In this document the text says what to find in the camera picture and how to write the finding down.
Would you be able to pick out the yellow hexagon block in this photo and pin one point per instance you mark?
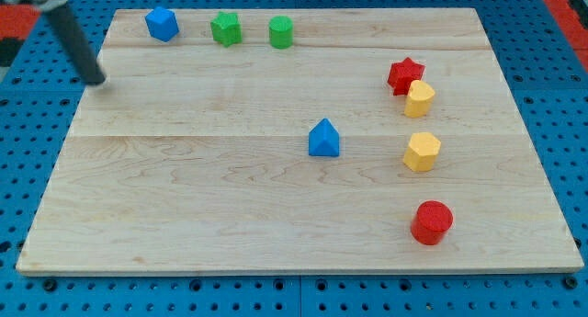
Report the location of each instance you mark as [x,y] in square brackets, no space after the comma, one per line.
[421,152]

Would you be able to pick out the blue cube block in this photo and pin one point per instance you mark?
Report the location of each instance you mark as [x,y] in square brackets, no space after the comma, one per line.
[162,24]

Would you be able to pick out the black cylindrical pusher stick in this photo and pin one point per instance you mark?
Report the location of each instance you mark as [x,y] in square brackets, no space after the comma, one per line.
[69,33]

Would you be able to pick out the green cylinder block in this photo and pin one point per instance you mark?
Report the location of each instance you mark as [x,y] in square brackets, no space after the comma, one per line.
[281,32]

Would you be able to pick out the blue triangle block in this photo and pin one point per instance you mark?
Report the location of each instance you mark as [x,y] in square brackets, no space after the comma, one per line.
[324,140]

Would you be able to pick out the light wooden board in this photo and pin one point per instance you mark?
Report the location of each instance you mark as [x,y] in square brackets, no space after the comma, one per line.
[192,158]

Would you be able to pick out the red cylinder block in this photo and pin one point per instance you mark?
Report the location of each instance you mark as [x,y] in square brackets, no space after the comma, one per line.
[431,222]

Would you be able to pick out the green star block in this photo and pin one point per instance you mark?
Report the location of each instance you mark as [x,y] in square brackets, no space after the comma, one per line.
[226,28]

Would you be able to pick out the red star block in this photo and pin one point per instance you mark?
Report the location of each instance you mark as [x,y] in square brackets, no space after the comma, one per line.
[402,74]

